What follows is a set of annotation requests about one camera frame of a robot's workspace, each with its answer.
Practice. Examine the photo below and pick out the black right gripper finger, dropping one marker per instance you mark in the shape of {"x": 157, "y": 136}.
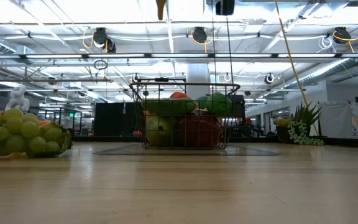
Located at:
{"x": 225, "y": 7}

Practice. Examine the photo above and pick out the small green lime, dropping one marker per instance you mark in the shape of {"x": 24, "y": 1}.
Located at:
{"x": 218, "y": 104}

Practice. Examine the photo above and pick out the orange mini pumpkin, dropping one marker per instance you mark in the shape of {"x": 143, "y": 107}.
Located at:
{"x": 178, "y": 95}

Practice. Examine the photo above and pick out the green cucumber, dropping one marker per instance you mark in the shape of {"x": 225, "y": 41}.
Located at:
{"x": 169, "y": 106}

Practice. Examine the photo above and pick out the dark red apple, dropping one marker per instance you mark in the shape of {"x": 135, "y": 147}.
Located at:
{"x": 199, "y": 132}

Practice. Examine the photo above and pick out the small orange mandarin cluster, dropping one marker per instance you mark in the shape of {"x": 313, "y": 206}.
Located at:
{"x": 43, "y": 123}

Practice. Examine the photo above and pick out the green grape bunch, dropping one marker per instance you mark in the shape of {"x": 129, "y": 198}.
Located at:
{"x": 14, "y": 133}

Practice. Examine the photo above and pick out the long ceiling light bar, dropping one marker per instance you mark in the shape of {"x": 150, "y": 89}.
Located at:
{"x": 179, "y": 56}

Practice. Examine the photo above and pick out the black red ceiling reel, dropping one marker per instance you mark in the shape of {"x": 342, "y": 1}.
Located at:
{"x": 110, "y": 46}

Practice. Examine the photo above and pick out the potted succulent plant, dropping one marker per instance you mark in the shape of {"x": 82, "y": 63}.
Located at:
{"x": 306, "y": 113}

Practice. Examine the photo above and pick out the small red object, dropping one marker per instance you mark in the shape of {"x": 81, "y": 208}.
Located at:
{"x": 137, "y": 133}

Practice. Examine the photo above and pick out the white cloth cover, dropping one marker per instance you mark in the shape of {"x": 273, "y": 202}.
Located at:
{"x": 337, "y": 116}

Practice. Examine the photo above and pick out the black partition panel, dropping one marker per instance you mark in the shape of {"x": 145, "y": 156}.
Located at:
{"x": 113, "y": 119}

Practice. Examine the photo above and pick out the white humanoid figure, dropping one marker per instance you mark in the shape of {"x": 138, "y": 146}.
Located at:
{"x": 17, "y": 99}

